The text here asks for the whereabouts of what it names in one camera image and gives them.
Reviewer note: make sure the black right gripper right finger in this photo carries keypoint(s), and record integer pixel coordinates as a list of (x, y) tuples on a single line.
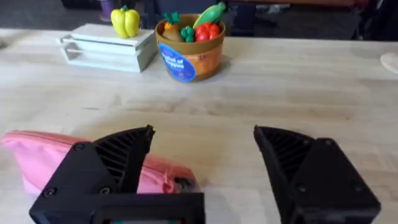
[(323, 183)]

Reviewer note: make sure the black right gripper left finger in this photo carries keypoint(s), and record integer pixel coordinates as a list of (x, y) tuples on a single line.
[(93, 168)]

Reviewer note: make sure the pink soft zip bag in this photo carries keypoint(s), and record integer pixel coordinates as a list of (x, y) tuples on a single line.
[(37, 155)]

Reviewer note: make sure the white wooden crate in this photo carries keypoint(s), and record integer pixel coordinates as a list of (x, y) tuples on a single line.
[(105, 49)]

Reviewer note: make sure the white plate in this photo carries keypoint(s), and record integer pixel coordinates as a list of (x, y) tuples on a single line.
[(390, 62)]

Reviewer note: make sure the yellow toy bell pepper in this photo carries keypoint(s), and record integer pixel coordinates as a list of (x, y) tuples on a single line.
[(125, 21)]

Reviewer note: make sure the brown tub of toy vegetables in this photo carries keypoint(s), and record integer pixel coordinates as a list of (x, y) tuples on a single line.
[(191, 53)]

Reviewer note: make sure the purple cup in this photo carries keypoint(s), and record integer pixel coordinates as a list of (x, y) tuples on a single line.
[(106, 8)]

